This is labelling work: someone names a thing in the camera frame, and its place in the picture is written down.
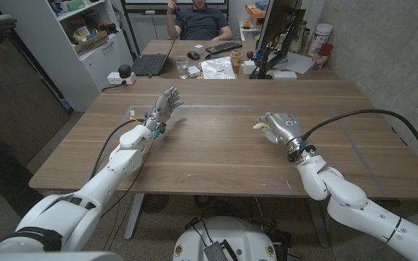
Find colourful stacked toy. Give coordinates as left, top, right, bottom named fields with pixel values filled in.
left=229, top=49, right=242, bottom=75

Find flat white box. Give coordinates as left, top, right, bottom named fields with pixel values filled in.
left=272, top=70, right=298, bottom=80

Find clear plastic sleeve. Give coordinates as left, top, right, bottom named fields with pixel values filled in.
left=198, top=56, right=237, bottom=80

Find cardboard box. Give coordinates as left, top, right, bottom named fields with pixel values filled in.
left=73, top=30, right=110, bottom=56

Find black round grille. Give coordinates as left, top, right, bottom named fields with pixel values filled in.
left=142, top=194, right=171, bottom=214

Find seated person dark polo shirt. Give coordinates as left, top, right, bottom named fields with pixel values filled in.
left=165, top=0, right=234, bottom=41

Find black monitor on stand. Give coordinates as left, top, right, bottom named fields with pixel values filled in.
left=249, top=0, right=307, bottom=80

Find clear drinking glass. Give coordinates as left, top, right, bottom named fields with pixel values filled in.
left=174, top=55, right=190, bottom=80

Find white power strip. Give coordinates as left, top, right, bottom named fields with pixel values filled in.
left=107, top=71, right=137, bottom=86

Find black keyboard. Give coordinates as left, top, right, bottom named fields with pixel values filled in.
left=205, top=41, right=243, bottom=55

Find white low cabinet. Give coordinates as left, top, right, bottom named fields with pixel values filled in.
left=127, top=12, right=181, bottom=41

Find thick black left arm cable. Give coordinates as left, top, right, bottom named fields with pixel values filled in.
left=88, top=117, right=148, bottom=183

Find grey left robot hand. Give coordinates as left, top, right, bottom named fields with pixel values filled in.
left=144, top=86, right=184, bottom=133

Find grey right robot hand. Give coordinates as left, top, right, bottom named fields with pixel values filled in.
left=254, top=112, right=306, bottom=148

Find orange box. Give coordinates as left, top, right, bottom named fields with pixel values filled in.
left=245, top=3, right=269, bottom=19

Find white shelf cabinet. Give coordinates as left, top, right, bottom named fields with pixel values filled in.
left=0, top=0, right=134, bottom=112

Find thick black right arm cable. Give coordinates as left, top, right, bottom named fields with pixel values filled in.
left=303, top=109, right=418, bottom=178

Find white paper sheet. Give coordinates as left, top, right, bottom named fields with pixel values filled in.
left=274, top=51, right=314, bottom=75

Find white square box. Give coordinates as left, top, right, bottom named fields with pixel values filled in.
left=243, top=59, right=257, bottom=75

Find grey table leg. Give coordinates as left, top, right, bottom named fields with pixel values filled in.
left=306, top=198, right=330, bottom=249
left=124, top=193, right=145, bottom=240

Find black laptop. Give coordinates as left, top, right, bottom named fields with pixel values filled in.
left=131, top=35, right=178, bottom=77

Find white cylindrical canister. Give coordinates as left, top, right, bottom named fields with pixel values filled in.
left=307, top=22, right=335, bottom=57

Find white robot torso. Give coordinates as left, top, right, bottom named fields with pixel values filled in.
left=172, top=216, right=278, bottom=261

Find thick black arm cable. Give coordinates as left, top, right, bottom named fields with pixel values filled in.
left=88, top=117, right=148, bottom=183
left=303, top=109, right=418, bottom=178

